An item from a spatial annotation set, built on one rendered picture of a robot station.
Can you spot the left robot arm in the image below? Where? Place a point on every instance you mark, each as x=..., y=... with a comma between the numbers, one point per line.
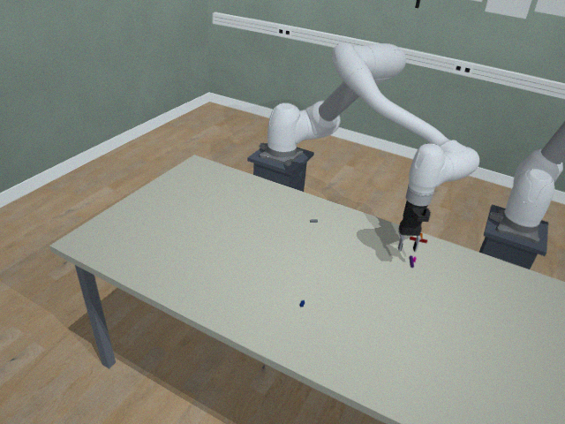
x=533, y=191

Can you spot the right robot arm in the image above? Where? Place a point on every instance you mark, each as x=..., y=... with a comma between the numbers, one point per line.
x=287, y=125

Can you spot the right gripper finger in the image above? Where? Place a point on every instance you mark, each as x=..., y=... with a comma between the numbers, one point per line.
x=415, y=247
x=400, y=242

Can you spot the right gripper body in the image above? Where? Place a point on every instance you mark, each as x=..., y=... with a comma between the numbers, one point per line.
x=415, y=212

